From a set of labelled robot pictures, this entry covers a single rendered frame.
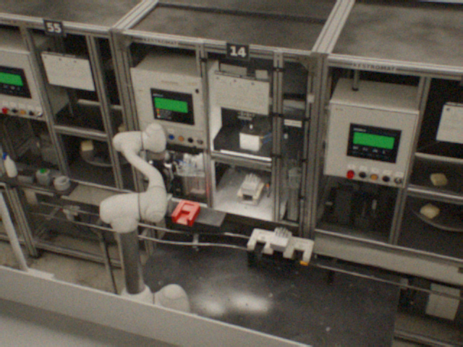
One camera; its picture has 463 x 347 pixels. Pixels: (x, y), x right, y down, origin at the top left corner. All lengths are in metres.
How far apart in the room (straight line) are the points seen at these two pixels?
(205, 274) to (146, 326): 2.89
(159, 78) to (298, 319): 1.53
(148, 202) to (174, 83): 0.72
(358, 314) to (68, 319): 2.77
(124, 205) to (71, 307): 2.13
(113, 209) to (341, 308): 1.41
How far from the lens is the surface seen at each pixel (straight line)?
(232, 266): 3.59
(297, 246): 3.45
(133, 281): 3.06
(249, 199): 3.68
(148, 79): 3.24
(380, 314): 3.42
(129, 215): 2.84
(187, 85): 3.16
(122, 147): 3.26
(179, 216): 3.57
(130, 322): 0.68
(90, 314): 0.71
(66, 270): 4.72
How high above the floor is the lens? 3.30
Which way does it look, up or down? 38 degrees down
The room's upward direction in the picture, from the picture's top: 3 degrees counter-clockwise
